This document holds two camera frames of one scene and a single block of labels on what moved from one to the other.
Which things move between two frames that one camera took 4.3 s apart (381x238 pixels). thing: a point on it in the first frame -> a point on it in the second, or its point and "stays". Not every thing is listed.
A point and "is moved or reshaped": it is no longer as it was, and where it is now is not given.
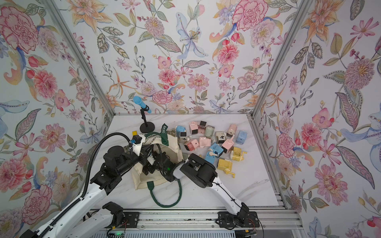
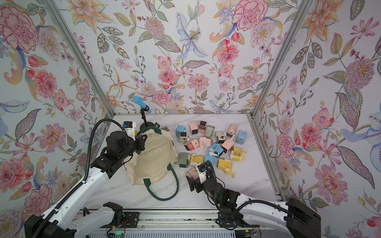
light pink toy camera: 232,130 stays
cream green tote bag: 144,180 is moved or reshaped
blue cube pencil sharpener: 241,137 stays
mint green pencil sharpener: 209,131 stays
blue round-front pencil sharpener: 217,148 stays
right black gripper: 150,166 -> 193,185
